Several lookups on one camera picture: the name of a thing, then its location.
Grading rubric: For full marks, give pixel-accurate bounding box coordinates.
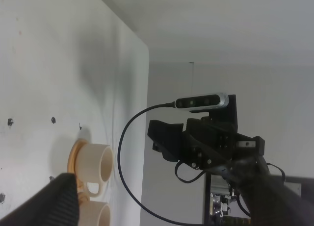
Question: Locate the far white teacup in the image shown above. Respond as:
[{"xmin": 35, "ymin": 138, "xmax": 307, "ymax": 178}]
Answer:
[{"xmin": 75, "ymin": 144, "xmax": 114, "ymax": 198}]

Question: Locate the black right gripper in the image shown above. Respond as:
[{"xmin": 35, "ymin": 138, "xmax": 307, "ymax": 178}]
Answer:
[{"xmin": 147, "ymin": 95, "xmax": 265, "ymax": 173}]

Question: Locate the orange saucer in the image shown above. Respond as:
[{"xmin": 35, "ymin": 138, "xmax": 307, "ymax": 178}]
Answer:
[
  {"xmin": 77, "ymin": 180, "xmax": 90, "ymax": 206},
  {"xmin": 67, "ymin": 139, "xmax": 89, "ymax": 189}
]

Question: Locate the near white teacup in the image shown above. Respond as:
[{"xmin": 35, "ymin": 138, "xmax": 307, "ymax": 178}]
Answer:
[{"xmin": 78, "ymin": 201, "xmax": 111, "ymax": 226}]

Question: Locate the right camera black cable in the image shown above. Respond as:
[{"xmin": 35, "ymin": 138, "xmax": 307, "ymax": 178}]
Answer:
[{"xmin": 117, "ymin": 102, "xmax": 253, "ymax": 226}]

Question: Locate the white teacup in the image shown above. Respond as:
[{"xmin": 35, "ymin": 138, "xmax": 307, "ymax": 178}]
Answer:
[
  {"xmin": 75, "ymin": 144, "xmax": 114, "ymax": 198},
  {"xmin": 78, "ymin": 201, "xmax": 111, "ymax": 226}
]

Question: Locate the near orange saucer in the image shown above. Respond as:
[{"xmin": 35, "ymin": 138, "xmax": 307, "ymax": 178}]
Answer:
[{"xmin": 77, "ymin": 180, "xmax": 90, "ymax": 206}]

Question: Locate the far orange saucer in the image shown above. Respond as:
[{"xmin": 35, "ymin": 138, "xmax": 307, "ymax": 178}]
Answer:
[{"xmin": 67, "ymin": 139, "xmax": 89, "ymax": 189}]

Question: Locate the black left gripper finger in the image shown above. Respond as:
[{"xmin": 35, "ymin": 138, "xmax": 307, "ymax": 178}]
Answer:
[{"xmin": 0, "ymin": 173, "xmax": 79, "ymax": 226}]

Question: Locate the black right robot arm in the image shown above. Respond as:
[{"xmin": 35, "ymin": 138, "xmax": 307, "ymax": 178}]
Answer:
[{"xmin": 148, "ymin": 93, "xmax": 314, "ymax": 226}]

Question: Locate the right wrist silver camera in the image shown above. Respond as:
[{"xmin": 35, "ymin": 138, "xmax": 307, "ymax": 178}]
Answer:
[{"xmin": 174, "ymin": 93, "xmax": 229, "ymax": 112}]

